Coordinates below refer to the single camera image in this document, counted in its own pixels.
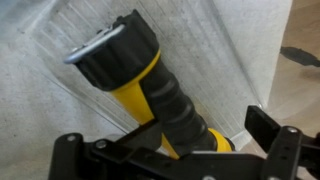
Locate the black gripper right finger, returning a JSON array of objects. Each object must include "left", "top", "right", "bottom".
[{"left": 244, "top": 104, "right": 320, "bottom": 180}]

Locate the cream sofa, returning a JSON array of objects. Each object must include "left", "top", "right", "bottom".
[{"left": 0, "top": 0, "right": 294, "bottom": 180}]

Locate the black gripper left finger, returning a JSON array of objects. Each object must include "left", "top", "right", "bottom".
[{"left": 48, "top": 119, "right": 163, "bottom": 180}]

